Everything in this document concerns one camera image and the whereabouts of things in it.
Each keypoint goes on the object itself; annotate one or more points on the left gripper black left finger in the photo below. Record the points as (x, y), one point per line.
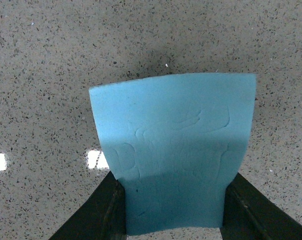
(101, 217)

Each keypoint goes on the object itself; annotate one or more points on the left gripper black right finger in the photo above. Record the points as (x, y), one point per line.
(249, 215)

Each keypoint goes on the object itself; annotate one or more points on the light blue foam cube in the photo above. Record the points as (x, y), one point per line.
(175, 143)

